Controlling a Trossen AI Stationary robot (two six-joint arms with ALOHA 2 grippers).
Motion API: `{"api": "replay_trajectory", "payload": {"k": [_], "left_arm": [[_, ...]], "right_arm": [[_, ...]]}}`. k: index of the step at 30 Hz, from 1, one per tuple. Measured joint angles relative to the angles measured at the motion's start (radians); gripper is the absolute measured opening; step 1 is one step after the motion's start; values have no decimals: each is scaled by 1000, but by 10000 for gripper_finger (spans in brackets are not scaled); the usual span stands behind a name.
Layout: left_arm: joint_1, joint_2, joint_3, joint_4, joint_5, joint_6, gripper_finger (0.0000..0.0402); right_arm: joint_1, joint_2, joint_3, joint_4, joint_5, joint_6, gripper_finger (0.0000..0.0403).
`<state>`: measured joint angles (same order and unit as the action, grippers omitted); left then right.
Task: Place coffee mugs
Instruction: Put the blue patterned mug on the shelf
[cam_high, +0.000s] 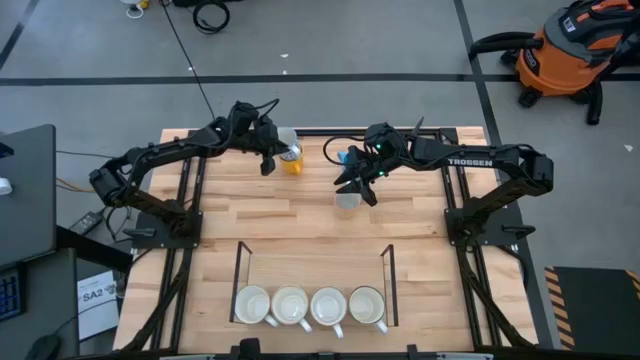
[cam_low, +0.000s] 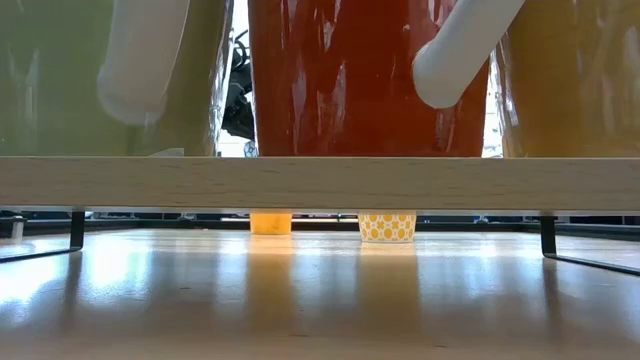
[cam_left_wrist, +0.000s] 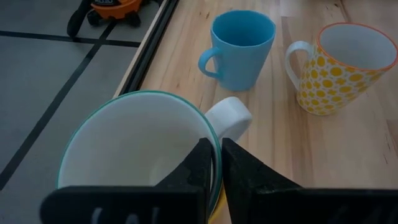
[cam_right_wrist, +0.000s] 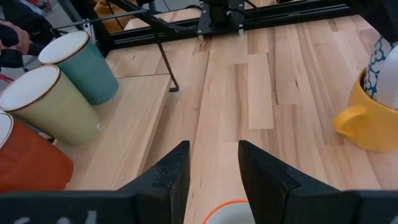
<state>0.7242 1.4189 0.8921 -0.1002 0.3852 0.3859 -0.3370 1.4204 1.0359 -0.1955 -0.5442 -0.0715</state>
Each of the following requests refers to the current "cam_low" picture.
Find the wooden riser shelf black legs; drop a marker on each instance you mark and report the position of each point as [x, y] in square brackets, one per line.
[320, 182]

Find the white mug yellow pattern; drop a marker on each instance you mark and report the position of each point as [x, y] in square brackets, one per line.
[387, 227]

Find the plain yellow mug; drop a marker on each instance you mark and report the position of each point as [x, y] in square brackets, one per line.
[270, 224]

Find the mustard yellow mug white interior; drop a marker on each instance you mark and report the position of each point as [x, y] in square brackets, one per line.
[575, 100]

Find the black metal table frame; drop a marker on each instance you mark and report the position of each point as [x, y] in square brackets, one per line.
[475, 226]

